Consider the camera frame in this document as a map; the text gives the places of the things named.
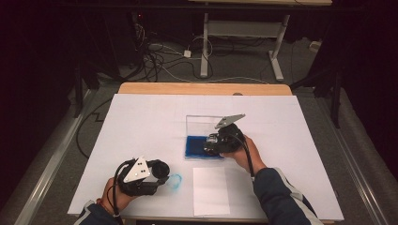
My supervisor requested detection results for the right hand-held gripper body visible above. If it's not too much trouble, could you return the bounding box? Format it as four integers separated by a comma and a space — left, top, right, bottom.
214, 113, 247, 157

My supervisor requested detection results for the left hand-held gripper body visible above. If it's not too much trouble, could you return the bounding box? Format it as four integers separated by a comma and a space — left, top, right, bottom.
115, 156, 164, 198

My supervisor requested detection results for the stamp with clear handle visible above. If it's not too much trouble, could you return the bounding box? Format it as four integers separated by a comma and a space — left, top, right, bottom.
204, 133, 221, 157

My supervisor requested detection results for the clear case blue ink pad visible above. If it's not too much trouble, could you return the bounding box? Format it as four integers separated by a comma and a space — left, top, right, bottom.
184, 114, 227, 161

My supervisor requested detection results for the person's right hand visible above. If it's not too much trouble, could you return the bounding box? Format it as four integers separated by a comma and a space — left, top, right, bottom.
220, 134, 268, 176

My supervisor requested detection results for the person's left hand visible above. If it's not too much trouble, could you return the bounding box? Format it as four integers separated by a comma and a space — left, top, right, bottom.
99, 176, 139, 214

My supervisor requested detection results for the light blue plastic piece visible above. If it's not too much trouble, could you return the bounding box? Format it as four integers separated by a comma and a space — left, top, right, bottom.
166, 172, 183, 191

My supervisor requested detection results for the white paper table cover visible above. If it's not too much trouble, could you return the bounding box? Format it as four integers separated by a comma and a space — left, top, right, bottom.
67, 93, 345, 221

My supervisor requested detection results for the white paper sheet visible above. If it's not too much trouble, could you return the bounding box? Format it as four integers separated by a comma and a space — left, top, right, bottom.
192, 166, 232, 218

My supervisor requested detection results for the black metal stand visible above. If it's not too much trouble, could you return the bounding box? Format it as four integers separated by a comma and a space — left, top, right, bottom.
72, 60, 101, 119
290, 59, 343, 129

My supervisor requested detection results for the white-legged desk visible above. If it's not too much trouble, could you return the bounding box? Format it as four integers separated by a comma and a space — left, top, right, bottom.
187, 0, 333, 83

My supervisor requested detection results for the white box on floor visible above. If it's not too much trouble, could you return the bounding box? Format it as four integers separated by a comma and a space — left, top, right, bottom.
309, 40, 323, 53

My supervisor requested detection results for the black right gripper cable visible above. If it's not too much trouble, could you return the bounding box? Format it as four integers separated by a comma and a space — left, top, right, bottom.
230, 133, 255, 180

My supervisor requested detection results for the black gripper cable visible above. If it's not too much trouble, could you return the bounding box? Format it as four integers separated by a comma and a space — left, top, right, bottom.
112, 158, 127, 225
230, 133, 255, 180

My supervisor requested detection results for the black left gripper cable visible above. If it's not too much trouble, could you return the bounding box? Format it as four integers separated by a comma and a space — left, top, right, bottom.
112, 158, 127, 225

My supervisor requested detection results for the black floor cable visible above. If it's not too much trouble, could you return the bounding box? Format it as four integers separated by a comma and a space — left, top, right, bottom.
75, 97, 114, 159

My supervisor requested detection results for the aluminium rail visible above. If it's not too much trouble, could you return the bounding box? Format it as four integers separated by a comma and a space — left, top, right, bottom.
313, 90, 390, 225
8, 88, 97, 225

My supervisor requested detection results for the tangle of floor cables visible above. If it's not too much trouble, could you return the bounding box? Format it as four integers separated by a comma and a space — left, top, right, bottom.
130, 22, 270, 85

